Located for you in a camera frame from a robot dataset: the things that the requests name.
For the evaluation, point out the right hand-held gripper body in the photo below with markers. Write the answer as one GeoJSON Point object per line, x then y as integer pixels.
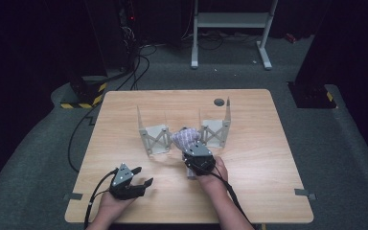
{"type": "Point", "coordinates": [199, 163]}

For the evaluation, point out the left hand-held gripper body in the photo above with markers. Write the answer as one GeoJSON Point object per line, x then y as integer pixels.
{"type": "Point", "coordinates": [124, 187]}

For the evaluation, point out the striped towel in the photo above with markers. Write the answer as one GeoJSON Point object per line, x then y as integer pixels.
{"type": "Point", "coordinates": [185, 137]}

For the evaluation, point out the expandable metal book rack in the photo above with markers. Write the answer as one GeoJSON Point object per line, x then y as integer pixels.
{"type": "Point", "coordinates": [155, 137]}

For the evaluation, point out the person's left hand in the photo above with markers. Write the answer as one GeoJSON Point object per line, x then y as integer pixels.
{"type": "Point", "coordinates": [115, 206]}

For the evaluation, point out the person's right hand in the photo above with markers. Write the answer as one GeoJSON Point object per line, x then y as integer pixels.
{"type": "Point", "coordinates": [212, 180]}

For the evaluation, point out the grey tape strip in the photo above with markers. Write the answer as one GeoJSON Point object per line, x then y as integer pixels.
{"type": "Point", "coordinates": [73, 196]}
{"type": "Point", "coordinates": [304, 193]}

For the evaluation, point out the grey round table grommet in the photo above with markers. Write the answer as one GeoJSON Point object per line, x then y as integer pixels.
{"type": "Point", "coordinates": [218, 102]}

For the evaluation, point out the black hazard-striped base block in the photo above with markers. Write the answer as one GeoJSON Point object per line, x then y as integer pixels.
{"type": "Point", "coordinates": [313, 94]}
{"type": "Point", "coordinates": [87, 92]}

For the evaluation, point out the white metal stand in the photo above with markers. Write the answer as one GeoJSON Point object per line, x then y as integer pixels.
{"type": "Point", "coordinates": [233, 19]}

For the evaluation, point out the small red floor object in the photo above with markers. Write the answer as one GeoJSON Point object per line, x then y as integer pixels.
{"type": "Point", "coordinates": [290, 37]}

